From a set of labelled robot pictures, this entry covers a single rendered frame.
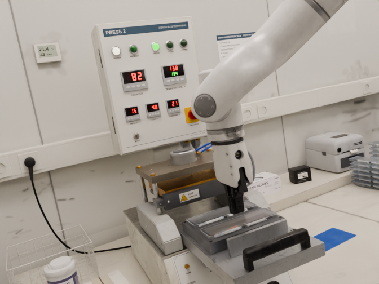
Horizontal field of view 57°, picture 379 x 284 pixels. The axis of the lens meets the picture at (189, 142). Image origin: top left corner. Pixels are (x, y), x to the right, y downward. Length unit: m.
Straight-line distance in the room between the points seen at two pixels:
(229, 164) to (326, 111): 1.49
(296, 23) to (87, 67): 0.98
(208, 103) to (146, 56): 0.54
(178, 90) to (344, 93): 1.26
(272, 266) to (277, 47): 0.43
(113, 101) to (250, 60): 0.58
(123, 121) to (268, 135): 0.97
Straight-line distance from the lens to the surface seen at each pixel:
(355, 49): 2.42
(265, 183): 1.64
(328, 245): 1.28
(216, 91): 0.67
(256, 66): 0.69
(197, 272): 0.94
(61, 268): 1.12
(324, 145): 1.90
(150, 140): 1.18
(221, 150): 0.78
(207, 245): 0.80
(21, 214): 1.51
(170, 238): 0.92
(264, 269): 0.74
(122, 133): 1.16
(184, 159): 1.05
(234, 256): 0.78
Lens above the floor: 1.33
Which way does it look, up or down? 9 degrees down
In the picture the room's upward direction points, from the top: 10 degrees counter-clockwise
